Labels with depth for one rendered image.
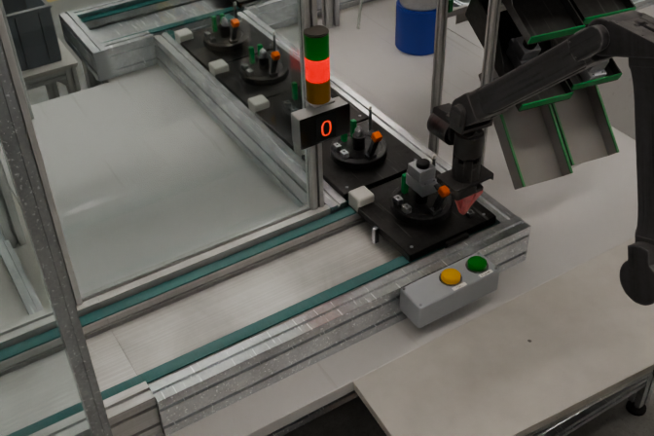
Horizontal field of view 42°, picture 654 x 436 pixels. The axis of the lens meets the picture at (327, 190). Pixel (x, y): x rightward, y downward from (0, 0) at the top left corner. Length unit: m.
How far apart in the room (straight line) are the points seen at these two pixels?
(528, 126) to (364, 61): 0.85
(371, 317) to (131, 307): 0.49
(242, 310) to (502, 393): 0.54
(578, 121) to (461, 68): 0.68
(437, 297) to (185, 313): 0.52
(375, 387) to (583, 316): 0.48
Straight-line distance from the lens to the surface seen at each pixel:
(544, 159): 2.03
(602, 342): 1.85
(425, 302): 1.72
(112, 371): 1.71
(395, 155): 2.09
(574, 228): 2.10
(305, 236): 1.90
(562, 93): 1.94
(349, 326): 1.72
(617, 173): 2.31
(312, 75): 1.70
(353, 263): 1.86
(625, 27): 1.33
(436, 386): 1.70
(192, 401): 1.63
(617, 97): 3.16
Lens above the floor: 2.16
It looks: 37 degrees down
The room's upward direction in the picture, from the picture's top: 2 degrees counter-clockwise
